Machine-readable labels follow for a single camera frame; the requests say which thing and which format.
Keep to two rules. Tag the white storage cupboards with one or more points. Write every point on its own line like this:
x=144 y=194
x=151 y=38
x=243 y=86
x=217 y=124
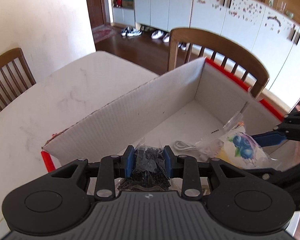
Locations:
x=271 y=36

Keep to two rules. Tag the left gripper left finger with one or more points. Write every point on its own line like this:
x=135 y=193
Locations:
x=112 y=167

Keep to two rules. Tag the pair of sneakers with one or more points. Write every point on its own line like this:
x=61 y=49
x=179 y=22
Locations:
x=130 y=32

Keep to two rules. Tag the far wooden chair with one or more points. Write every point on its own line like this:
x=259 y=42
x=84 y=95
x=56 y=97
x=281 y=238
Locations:
x=15 y=76

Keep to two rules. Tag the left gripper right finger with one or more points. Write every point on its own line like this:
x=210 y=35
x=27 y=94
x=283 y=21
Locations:
x=186 y=168

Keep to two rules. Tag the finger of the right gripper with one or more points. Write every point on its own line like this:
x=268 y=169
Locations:
x=277 y=136
x=268 y=174

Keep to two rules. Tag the right wooden chair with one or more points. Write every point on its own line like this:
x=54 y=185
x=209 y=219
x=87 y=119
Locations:
x=219 y=46

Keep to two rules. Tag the blueberry bread packet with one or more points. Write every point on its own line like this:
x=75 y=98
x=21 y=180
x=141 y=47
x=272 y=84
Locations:
x=235 y=146

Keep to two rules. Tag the red cardboard box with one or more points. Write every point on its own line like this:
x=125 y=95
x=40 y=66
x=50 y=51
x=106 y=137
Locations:
x=191 y=103

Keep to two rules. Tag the wooden chair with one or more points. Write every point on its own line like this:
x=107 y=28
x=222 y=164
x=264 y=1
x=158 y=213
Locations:
x=15 y=76
x=219 y=46

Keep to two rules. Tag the dark wooden door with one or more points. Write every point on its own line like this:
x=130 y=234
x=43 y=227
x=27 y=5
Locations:
x=97 y=13

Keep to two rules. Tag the red patterned rug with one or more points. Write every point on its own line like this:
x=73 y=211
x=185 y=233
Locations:
x=104 y=32

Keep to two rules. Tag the clear bag black snack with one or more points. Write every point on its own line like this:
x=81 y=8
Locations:
x=148 y=173

